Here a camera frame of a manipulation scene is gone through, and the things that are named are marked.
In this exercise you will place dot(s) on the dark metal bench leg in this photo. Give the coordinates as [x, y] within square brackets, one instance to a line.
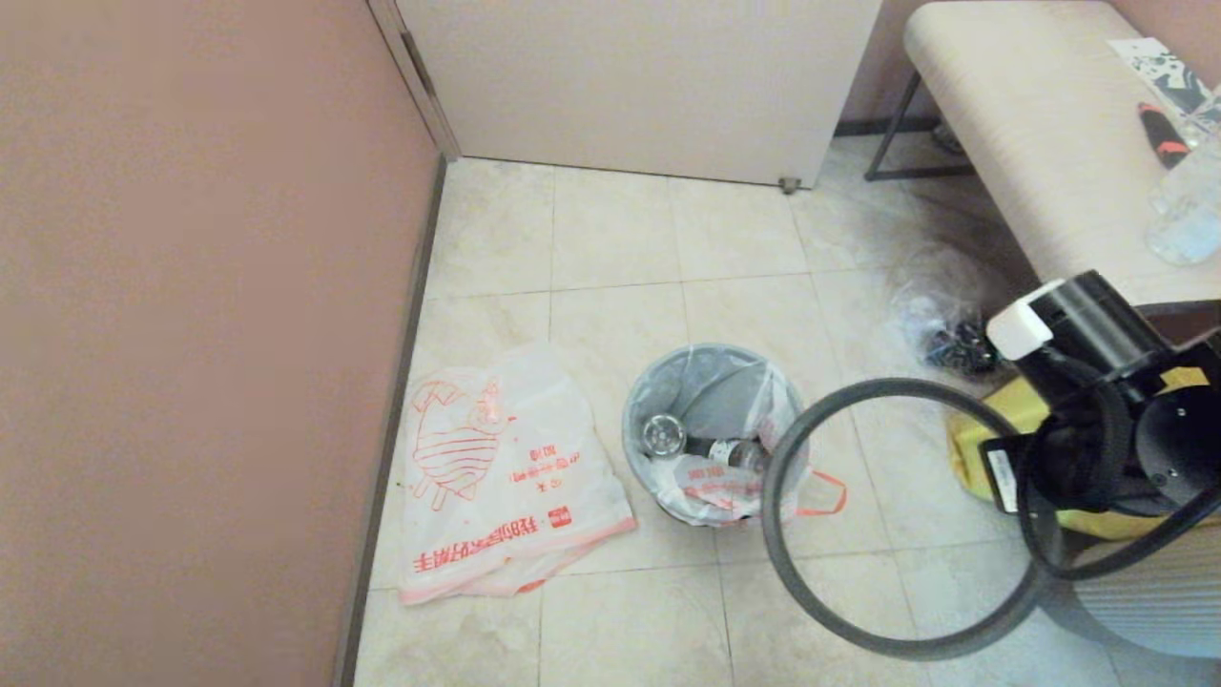
[916, 173]

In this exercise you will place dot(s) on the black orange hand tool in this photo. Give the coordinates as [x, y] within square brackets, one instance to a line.
[1162, 134]

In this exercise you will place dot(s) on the grey baseboard strip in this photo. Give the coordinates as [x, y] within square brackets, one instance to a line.
[364, 572]

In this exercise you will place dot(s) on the clear plastic bottle with label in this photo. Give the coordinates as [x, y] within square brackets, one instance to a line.
[663, 436]

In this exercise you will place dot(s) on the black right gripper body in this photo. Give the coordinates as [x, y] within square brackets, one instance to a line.
[1097, 324]

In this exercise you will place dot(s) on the white red-print plastic bag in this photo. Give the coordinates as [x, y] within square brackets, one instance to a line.
[706, 391]
[496, 515]

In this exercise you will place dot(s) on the white door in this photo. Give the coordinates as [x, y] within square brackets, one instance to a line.
[620, 86]

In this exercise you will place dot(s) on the white ribbed round bin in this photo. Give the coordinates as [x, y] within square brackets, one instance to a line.
[1145, 611]

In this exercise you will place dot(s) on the white door frame trim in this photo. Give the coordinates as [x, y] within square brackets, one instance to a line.
[433, 114]

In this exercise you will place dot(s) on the black white printed sheet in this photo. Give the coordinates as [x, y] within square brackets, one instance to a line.
[1159, 67]

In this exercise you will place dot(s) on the clear bag with black items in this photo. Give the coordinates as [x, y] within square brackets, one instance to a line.
[944, 324]

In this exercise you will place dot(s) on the crumpled clear plastic bottle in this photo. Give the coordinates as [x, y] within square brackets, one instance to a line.
[1188, 219]

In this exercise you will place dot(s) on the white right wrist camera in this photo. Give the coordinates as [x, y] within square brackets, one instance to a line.
[1021, 329]

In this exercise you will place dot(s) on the beige wood-grain bench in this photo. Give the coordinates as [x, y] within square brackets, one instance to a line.
[1030, 143]

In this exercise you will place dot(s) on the yellow fabric tote bag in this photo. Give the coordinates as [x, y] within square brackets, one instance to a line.
[978, 448]

